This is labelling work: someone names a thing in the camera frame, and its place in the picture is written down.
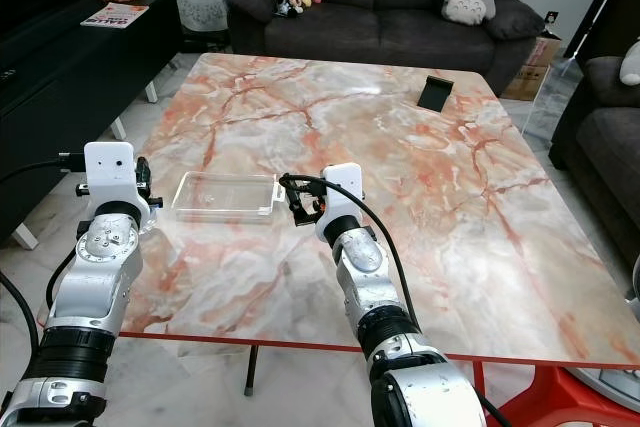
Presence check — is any black TV cabinet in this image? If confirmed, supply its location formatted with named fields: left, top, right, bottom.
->
left=0, top=0, right=179, bottom=248

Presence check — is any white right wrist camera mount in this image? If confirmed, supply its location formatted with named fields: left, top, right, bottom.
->
left=320, top=164, right=366, bottom=240

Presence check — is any clear plastic food container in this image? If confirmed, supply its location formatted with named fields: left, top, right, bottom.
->
left=170, top=170, right=286, bottom=222

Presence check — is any red white magazine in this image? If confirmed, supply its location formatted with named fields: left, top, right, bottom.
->
left=80, top=3, right=150, bottom=28

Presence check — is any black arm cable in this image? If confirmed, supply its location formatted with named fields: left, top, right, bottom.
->
left=0, top=155, right=86, bottom=328
left=285, top=173, right=423, bottom=320

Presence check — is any white lace covered side table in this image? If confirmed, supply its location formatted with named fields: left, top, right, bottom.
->
left=172, top=0, right=233, bottom=40

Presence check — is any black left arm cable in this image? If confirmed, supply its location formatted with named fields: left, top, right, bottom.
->
left=0, top=155, right=86, bottom=328

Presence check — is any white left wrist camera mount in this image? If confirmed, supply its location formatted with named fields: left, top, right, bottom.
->
left=83, top=142, right=138, bottom=207

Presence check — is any small black phone stand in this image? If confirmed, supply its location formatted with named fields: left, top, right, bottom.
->
left=419, top=74, right=455, bottom=113

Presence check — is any brown cardboard box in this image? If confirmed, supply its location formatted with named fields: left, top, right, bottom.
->
left=502, top=35, right=564, bottom=102

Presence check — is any grey white Totoro plush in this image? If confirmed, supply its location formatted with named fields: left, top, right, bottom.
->
left=440, top=0, right=497, bottom=26

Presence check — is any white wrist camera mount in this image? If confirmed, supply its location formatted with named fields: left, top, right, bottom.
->
left=83, top=142, right=138, bottom=207
left=320, top=164, right=366, bottom=240

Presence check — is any white cushion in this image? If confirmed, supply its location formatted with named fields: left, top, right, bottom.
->
left=617, top=38, right=640, bottom=87

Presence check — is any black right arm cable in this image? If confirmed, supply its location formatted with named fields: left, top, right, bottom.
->
left=285, top=173, right=423, bottom=320

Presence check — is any red plastic stool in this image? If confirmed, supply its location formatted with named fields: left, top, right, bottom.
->
left=470, top=362, right=640, bottom=427

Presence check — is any dark grey fabric sofa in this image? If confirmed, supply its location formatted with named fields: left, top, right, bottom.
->
left=224, top=0, right=549, bottom=88

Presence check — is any dark grey armchair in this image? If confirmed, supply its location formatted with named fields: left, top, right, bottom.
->
left=548, top=55, right=640, bottom=268

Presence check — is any black metal table leg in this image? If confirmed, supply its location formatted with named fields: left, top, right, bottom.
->
left=244, top=345, right=258, bottom=396

